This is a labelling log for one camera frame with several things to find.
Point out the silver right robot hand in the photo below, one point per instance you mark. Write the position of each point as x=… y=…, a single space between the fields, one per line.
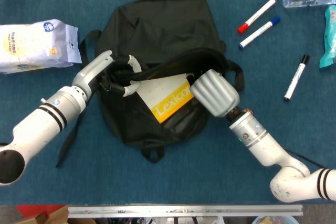
x=215 y=93

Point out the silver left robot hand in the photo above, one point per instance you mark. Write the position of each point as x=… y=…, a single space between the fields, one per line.
x=92 y=72

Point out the white yellow Lexicon book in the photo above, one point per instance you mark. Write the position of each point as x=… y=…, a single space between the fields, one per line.
x=168 y=95

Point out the black fabric backpack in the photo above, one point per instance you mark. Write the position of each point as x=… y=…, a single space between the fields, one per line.
x=170 y=24

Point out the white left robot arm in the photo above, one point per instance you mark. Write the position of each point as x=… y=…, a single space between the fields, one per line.
x=39 y=121

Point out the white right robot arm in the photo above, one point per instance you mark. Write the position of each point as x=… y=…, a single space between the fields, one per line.
x=262 y=142

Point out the white snack bag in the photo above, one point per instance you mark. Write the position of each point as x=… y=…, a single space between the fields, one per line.
x=31 y=48

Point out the blue capped whiteboard marker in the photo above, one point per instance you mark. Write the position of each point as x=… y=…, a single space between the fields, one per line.
x=260 y=32

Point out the black capped whiteboard marker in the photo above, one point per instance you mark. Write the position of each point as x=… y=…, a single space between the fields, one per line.
x=296 y=78

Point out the red capped whiteboard marker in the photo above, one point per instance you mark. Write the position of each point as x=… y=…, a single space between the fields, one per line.
x=258 y=14

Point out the blue felt table cover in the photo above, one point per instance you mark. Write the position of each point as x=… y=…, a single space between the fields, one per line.
x=183 y=182

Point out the teal snack packet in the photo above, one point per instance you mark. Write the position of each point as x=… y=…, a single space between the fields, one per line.
x=329 y=37

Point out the light blue bowl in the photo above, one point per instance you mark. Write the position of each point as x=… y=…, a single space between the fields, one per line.
x=288 y=220

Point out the red panel below table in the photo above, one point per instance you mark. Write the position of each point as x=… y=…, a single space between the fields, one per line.
x=34 y=208

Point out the brown cardboard box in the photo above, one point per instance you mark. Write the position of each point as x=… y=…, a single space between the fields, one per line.
x=55 y=217

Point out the aluminium frame rail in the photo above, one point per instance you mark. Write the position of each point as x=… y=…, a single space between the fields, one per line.
x=183 y=211

